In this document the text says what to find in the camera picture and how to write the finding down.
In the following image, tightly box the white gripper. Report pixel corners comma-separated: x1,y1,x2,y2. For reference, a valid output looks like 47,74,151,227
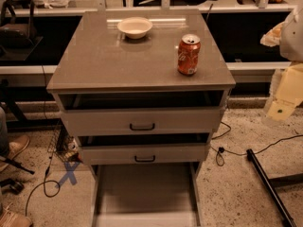
260,22,303,126

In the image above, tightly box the red coke can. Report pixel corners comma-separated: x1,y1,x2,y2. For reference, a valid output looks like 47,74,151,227
178,34,201,76

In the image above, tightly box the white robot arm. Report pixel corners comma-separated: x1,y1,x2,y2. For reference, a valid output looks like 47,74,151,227
260,9,303,122

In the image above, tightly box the grey drawer cabinet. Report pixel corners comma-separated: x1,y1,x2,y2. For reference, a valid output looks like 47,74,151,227
45,9,237,227

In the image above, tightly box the open bottom drawer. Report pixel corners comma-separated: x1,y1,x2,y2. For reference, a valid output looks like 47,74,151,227
91,163,203,227

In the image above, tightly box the black metal stand leg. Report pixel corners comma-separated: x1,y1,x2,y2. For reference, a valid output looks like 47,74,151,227
246,149,303,227

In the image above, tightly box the white paper bowl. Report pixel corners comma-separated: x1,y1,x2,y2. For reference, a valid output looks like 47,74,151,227
117,17,152,39

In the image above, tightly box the black chair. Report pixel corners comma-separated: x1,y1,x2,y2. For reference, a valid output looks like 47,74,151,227
0,0,43,61

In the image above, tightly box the tan shoe upper left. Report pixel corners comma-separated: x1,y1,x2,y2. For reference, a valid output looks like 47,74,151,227
0,135,29,172

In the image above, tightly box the tan shoe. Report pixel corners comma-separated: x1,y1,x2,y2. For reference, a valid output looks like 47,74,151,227
0,208,32,227
0,135,29,172

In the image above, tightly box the black tool on floor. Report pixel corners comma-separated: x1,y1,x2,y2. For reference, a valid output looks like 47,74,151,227
0,178,24,195

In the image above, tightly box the tan shoe lower left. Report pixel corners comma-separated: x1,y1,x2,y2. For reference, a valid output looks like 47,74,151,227
0,208,32,227

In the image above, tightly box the black cable on right floor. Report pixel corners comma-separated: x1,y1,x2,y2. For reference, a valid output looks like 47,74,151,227
209,121,303,167

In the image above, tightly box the black cable on floor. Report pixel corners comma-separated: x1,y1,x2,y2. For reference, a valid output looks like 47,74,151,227
24,156,62,218
209,121,303,167

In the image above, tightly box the top drawer with black handle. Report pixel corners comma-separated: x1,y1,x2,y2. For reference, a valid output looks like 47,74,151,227
61,108,223,136

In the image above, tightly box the drawer with black handle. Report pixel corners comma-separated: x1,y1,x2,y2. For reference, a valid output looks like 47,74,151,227
80,144,209,166
61,108,223,136

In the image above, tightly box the middle drawer with black handle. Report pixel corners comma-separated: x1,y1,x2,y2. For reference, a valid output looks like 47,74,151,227
80,144,209,166

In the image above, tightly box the wire mesh basket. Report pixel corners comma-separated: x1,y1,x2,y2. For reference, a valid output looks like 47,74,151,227
47,123,80,162

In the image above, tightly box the black cable on left floor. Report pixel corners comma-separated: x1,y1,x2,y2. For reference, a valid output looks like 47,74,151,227
24,156,62,218

